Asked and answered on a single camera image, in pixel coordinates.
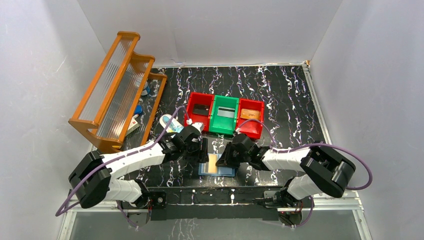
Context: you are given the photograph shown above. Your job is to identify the grey card in bin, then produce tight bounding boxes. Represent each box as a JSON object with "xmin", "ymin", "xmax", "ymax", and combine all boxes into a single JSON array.
[{"xmin": 216, "ymin": 107, "xmax": 236, "ymax": 119}]

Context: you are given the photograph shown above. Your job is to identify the white blue container on rack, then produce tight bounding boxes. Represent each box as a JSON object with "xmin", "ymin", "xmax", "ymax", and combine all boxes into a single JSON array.
[{"xmin": 140, "ymin": 79, "xmax": 151, "ymax": 97}]

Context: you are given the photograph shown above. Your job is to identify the orange card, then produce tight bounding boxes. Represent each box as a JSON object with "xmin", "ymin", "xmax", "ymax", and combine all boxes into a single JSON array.
[
  {"xmin": 207, "ymin": 153, "xmax": 219, "ymax": 174},
  {"xmin": 240, "ymin": 108, "xmax": 261, "ymax": 120}
]

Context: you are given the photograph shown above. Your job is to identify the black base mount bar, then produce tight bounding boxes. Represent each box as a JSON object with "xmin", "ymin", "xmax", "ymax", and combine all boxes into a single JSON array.
[{"xmin": 147, "ymin": 186, "xmax": 314, "ymax": 222}]

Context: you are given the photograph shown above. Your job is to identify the white blue bottle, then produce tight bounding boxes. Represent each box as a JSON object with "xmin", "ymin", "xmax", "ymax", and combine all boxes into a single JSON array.
[{"xmin": 159, "ymin": 114, "xmax": 184, "ymax": 133}]

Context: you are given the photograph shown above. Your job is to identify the blue cap container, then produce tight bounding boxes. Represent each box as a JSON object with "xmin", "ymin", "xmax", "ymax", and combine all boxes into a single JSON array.
[{"xmin": 133, "ymin": 105, "xmax": 143, "ymax": 115}]

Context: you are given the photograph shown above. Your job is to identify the orange card in bin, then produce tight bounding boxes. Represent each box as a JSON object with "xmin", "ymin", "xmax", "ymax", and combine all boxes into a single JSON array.
[{"xmin": 240, "ymin": 108, "xmax": 261, "ymax": 120}]

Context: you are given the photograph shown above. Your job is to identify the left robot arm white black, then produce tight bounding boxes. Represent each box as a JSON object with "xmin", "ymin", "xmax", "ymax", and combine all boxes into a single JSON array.
[{"xmin": 68, "ymin": 122, "xmax": 208, "ymax": 209}]

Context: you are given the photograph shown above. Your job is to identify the purple cable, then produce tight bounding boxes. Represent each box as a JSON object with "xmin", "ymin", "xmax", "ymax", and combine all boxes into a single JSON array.
[
  {"xmin": 54, "ymin": 105, "xmax": 193, "ymax": 229},
  {"xmin": 236, "ymin": 118, "xmax": 374, "ymax": 229}
]

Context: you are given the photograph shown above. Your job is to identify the orange wooden rack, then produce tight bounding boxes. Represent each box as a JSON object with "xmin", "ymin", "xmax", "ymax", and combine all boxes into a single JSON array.
[{"xmin": 68, "ymin": 31, "xmax": 168, "ymax": 154}]

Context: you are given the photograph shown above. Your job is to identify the blue card holder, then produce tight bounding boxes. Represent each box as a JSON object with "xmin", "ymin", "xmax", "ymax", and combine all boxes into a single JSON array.
[{"xmin": 198, "ymin": 154, "xmax": 236, "ymax": 178}]

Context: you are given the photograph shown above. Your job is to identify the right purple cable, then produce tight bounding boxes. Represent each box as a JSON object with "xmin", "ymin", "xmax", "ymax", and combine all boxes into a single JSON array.
[{"xmin": 236, "ymin": 118, "xmax": 374, "ymax": 229}]

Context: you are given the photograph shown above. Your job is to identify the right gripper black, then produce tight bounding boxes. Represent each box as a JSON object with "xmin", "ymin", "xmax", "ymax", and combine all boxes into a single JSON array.
[{"xmin": 216, "ymin": 141, "xmax": 250, "ymax": 168}]

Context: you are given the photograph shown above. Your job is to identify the black card in bin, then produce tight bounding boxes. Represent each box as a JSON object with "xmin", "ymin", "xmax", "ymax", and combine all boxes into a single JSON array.
[{"xmin": 192, "ymin": 103, "xmax": 210, "ymax": 116}]

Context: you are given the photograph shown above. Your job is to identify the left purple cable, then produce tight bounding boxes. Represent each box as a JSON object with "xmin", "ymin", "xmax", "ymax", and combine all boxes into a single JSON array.
[{"xmin": 54, "ymin": 105, "xmax": 193, "ymax": 229}]

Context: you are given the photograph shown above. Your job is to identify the green bin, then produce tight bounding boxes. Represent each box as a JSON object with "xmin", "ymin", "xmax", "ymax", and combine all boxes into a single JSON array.
[{"xmin": 209, "ymin": 95, "xmax": 239, "ymax": 135}]

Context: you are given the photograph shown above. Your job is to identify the red white small box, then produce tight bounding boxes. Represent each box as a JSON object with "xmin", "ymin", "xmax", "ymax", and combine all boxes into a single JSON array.
[{"xmin": 125, "ymin": 114, "xmax": 141, "ymax": 136}]

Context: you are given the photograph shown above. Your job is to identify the right red bin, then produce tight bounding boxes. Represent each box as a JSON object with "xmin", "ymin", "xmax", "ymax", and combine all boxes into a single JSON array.
[{"xmin": 236, "ymin": 98, "xmax": 265, "ymax": 140}]

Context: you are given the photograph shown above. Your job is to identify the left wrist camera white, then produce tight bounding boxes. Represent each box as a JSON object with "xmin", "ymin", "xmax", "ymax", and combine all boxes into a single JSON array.
[{"xmin": 186, "ymin": 118, "xmax": 205, "ymax": 133}]

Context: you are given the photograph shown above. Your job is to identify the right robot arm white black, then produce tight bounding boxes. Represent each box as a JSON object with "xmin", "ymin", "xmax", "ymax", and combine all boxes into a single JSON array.
[{"xmin": 216, "ymin": 133, "xmax": 356, "ymax": 207}]

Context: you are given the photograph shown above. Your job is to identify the left red bin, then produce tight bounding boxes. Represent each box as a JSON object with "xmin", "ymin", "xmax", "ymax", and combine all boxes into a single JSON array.
[{"xmin": 186, "ymin": 92, "xmax": 215, "ymax": 132}]

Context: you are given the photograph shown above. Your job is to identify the red bin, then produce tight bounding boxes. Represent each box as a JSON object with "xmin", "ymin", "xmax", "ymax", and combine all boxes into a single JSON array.
[
  {"xmin": 236, "ymin": 98, "xmax": 265, "ymax": 140},
  {"xmin": 186, "ymin": 92, "xmax": 215, "ymax": 132}
]

